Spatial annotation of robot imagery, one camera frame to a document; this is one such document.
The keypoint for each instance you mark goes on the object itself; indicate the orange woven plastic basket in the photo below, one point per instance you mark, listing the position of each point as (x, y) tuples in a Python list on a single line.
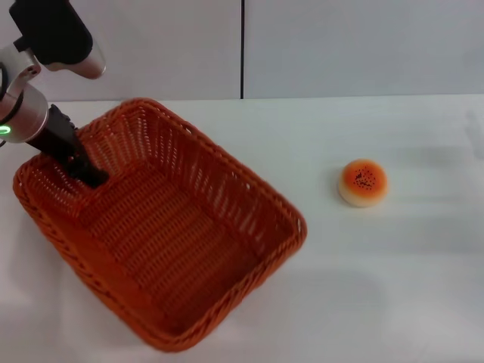
[(170, 246)]

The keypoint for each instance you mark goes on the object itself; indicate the round sesame bread bun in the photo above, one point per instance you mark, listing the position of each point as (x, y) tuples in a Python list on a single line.
[(363, 185)]

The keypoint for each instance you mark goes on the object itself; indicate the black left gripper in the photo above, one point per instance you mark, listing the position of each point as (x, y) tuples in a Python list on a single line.
[(56, 138)]

